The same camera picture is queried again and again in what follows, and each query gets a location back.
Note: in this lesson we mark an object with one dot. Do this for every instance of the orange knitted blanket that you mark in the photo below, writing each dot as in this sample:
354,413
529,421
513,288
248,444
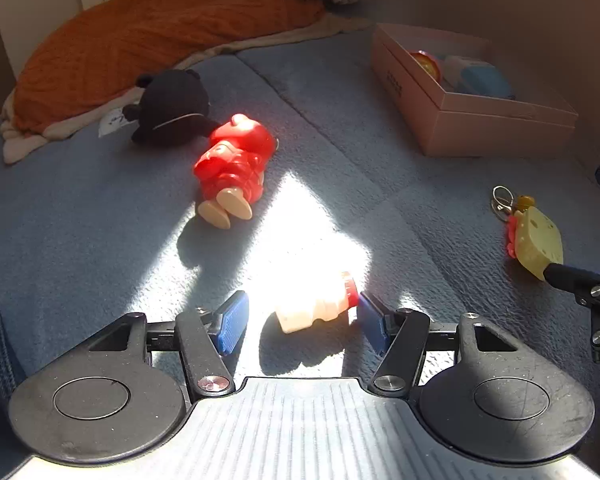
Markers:
145,30

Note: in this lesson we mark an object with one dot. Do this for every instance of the black plush toy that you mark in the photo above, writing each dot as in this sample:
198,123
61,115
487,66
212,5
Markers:
172,107

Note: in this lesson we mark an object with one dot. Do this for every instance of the white panel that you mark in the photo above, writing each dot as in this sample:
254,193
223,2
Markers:
40,5

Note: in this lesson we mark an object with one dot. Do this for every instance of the small bottle with red cap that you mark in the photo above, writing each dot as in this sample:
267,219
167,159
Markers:
312,310

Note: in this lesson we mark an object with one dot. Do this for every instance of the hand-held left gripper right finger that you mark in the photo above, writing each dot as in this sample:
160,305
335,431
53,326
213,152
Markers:
372,327

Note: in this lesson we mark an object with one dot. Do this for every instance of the grey fleece blanket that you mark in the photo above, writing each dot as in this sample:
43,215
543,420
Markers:
80,220

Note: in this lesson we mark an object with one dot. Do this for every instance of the red and gold round figurine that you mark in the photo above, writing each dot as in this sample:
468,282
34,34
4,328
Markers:
426,62

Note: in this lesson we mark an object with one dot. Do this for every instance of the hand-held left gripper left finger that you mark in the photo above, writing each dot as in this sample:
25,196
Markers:
232,322

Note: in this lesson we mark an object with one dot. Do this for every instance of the pink cardboard box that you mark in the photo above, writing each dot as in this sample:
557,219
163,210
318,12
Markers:
490,127

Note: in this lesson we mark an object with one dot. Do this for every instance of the blue white toy in box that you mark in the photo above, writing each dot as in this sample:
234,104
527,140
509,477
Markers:
480,80

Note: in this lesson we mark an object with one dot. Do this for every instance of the red hooded figurine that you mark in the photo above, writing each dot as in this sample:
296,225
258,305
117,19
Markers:
235,165

